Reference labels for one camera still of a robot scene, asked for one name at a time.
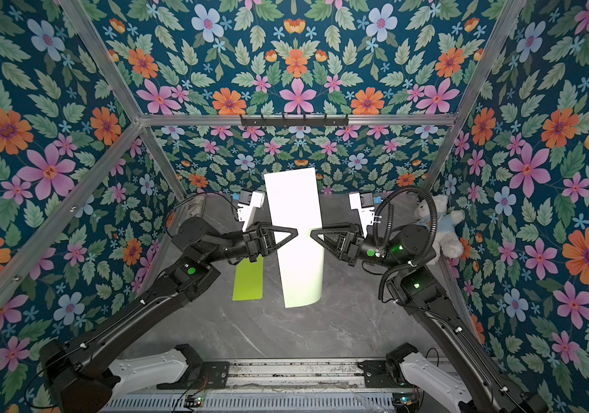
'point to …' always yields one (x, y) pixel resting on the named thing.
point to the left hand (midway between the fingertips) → (292, 239)
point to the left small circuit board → (194, 401)
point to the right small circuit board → (406, 400)
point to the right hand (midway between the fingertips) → (315, 234)
